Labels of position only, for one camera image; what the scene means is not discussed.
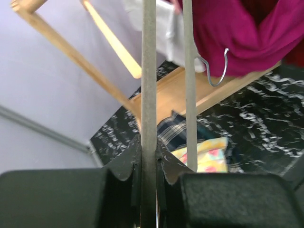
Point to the white garment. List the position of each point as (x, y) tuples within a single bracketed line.
[(169, 28)]

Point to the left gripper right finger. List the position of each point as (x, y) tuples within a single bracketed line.
[(222, 200)]

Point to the wooden clothes rack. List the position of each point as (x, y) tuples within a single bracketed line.
[(170, 90)]

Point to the magenta skirt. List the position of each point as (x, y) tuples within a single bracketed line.
[(226, 35)]

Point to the red skirt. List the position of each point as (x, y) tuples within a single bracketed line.
[(259, 9)]

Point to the grey hanger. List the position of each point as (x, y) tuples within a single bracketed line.
[(148, 106)]

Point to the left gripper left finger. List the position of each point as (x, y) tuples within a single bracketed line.
[(107, 197)]

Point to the pink hanger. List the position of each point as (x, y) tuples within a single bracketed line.
[(177, 7)]

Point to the floral pastel garment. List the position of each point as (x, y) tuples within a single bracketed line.
[(211, 155)]

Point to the navy plaid skirt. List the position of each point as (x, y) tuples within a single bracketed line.
[(173, 133)]

